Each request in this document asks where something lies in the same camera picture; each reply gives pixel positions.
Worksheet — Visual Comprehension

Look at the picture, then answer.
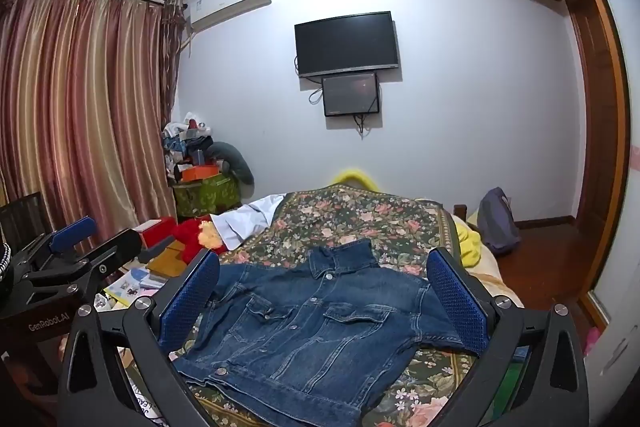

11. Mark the grey green pillow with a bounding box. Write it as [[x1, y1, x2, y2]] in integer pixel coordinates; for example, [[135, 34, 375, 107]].
[[204, 141, 255, 185]]

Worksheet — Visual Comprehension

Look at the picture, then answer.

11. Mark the wooden wardrobe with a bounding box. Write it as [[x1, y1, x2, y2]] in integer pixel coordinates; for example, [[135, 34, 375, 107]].
[[540, 0, 630, 329]]

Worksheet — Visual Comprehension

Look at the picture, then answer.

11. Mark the red plush toy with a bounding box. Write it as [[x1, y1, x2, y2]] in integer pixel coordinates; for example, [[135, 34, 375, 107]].
[[171, 218, 227, 265]]

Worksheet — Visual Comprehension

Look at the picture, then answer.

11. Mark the white light blue shirt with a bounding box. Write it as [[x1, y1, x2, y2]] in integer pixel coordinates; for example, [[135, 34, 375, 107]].
[[210, 194, 285, 251]]

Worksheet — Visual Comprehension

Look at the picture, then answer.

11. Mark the brown cardboard box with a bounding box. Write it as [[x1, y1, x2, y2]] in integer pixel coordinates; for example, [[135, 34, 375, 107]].
[[146, 241, 186, 279]]

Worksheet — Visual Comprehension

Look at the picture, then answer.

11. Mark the striped red gold curtain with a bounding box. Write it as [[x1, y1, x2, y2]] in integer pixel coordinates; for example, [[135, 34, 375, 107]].
[[1, 0, 186, 242]]

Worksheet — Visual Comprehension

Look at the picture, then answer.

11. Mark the yellow blanket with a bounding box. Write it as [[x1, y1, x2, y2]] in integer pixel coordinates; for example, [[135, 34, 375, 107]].
[[332, 169, 482, 269]]

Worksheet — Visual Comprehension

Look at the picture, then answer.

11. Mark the small black wall monitor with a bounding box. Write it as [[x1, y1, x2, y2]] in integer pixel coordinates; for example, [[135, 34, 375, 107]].
[[322, 72, 380, 117]]

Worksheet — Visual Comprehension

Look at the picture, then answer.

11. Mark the purple grey backpack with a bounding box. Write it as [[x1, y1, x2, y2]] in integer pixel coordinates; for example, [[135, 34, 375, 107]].
[[477, 187, 521, 257]]

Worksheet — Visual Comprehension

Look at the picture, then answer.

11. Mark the blue denim jacket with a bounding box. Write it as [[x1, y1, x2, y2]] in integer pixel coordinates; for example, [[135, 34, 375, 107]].
[[175, 239, 463, 426]]

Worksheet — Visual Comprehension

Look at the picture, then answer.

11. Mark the red box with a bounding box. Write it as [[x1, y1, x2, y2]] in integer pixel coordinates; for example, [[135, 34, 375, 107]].
[[134, 217, 177, 249]]

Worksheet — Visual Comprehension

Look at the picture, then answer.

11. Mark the black wall television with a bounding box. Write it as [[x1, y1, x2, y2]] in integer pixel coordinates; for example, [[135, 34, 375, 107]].
[[294, 11, 399, 77]]

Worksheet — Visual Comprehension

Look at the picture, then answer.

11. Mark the green floral storage box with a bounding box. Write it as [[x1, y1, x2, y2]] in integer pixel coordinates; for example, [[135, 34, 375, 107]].
[[172, 173, 241, 218]]

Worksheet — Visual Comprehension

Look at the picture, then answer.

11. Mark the pile of clutter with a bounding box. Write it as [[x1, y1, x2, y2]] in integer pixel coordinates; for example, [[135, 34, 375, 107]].
[[160, 112, 214, 183]]

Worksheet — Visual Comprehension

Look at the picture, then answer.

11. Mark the orange box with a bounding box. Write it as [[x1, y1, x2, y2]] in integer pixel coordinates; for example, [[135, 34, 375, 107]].
[[181, 165, 219, 183]]

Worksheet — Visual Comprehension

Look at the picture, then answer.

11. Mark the floral bedspread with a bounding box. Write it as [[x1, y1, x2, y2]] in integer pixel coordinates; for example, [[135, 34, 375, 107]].
[[175, 185, 506, 426]]

